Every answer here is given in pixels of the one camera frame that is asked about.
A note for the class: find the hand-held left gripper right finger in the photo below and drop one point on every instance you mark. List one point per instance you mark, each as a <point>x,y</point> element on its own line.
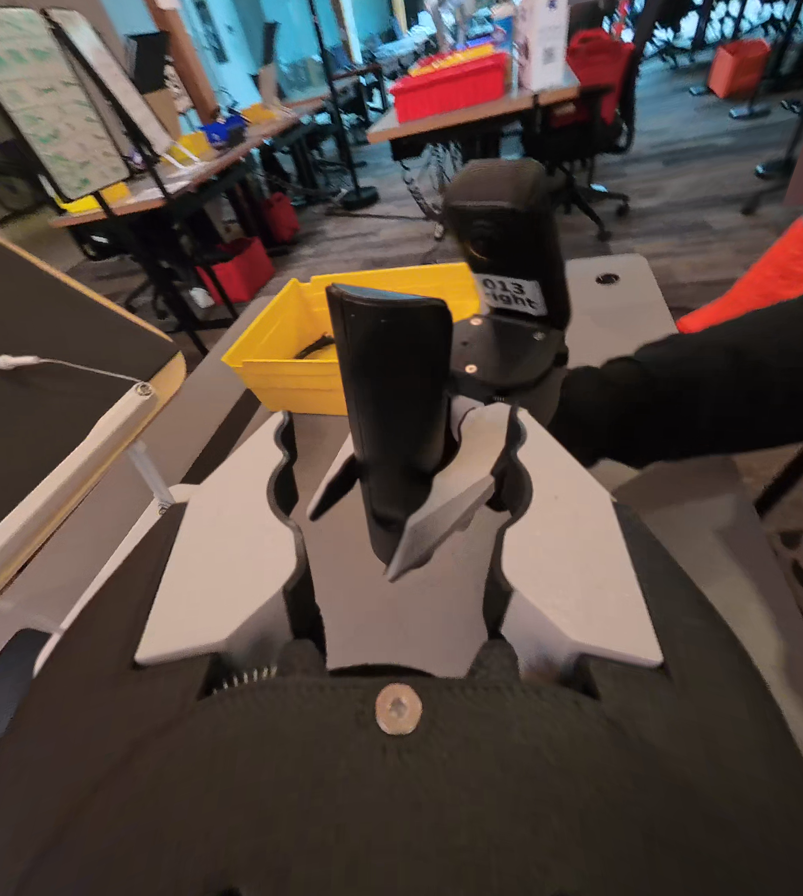
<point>576,567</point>

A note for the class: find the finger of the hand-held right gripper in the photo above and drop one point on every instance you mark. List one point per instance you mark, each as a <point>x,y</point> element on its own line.
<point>335,483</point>
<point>443,525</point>

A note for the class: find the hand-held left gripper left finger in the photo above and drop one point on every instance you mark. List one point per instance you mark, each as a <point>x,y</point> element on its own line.
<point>226,560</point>

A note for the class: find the black remote control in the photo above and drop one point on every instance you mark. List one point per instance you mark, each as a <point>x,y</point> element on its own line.
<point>394,392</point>

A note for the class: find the yellow plastic bin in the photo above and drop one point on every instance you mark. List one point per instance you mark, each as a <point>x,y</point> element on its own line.
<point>282,378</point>

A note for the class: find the person's right forearm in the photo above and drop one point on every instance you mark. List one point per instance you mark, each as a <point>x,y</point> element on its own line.
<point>744,385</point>

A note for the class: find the person's right hand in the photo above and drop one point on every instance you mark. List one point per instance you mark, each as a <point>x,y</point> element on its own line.
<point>604,413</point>

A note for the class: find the red plastic bin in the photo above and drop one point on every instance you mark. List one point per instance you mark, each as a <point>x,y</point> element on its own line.
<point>233,273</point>
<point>450,87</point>

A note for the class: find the black round-base floor stand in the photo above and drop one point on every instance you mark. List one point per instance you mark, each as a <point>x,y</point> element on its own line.
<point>356,189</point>

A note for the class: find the red office chair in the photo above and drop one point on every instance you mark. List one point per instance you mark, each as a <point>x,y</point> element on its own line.
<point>601,77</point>

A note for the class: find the white cardboard box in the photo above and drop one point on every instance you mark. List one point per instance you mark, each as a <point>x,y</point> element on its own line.
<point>541,42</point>

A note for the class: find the orange cloth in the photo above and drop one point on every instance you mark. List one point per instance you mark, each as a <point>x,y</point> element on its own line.
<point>772,273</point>

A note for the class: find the orange plastic bin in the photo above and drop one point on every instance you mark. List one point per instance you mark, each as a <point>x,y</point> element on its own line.
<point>738,66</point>

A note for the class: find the small blue bin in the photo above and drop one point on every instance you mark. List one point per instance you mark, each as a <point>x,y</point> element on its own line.
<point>223,131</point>

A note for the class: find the blank whiteboard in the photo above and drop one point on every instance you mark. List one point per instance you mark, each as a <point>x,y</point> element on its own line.
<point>114,84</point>

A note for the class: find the whiteboard with green writing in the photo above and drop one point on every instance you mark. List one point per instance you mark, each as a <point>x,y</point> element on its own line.
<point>37,98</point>

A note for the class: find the white panel bracket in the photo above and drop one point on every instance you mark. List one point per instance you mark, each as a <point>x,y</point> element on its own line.
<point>58,490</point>

